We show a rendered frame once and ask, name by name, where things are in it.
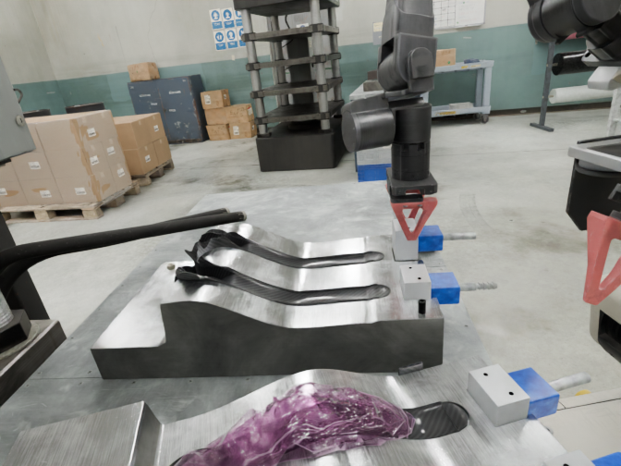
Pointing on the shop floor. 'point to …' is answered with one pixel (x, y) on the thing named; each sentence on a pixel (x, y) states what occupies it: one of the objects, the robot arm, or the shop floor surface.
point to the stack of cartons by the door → (227, 116)
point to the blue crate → (372, 172)
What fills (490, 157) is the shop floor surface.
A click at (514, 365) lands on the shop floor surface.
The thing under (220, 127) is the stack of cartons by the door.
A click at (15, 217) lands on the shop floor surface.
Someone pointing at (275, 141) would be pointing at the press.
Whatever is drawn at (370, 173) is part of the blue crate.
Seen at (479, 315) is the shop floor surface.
